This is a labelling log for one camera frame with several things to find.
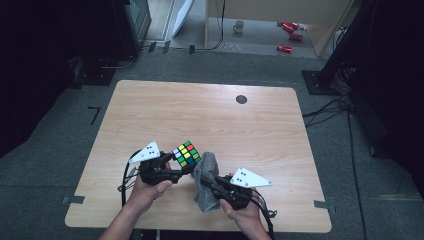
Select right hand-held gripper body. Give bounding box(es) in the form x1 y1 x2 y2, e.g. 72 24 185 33
215 167 273 211

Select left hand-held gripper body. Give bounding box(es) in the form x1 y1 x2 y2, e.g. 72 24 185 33
129 140 183 187

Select grey cloth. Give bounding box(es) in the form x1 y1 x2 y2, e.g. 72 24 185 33
192 151 222 213

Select multicoloured puzzle cube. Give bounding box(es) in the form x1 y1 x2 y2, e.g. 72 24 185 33
171 140 202 168

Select person's left hand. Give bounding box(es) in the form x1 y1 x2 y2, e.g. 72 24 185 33
128 179 174 214

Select person's right hand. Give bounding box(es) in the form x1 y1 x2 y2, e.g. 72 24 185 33
219 188 265 232

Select grey tape piece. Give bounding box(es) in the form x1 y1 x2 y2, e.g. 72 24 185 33
313 199 337 213
61 195 86 205

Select black stand base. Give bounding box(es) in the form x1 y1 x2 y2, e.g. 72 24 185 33
68 56 116 90
301 68 342 97

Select white leaning board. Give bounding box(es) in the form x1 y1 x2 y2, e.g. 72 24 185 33
171 0 195 38

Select black curtain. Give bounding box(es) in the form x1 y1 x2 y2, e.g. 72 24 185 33
319 0 424 189
0 0 129 159

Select left hand-held gripper cable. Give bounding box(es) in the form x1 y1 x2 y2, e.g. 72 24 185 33
117 150 143 208

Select hand-held gripper cable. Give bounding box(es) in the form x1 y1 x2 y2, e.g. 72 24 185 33
117 150 143 208
249 192 278 240

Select right hand-held gripper cable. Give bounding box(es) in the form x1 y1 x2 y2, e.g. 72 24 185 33
249 192 278 240

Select black floor cable loop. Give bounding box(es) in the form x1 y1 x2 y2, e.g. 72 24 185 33
97 54 138 70

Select black floor cables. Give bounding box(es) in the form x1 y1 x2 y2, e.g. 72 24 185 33
301 95 368 240

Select black hanging cable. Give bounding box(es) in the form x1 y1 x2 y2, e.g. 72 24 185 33
193 0 227 52

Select black cable bundle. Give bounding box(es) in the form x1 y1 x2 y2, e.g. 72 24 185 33
332 60 358 97

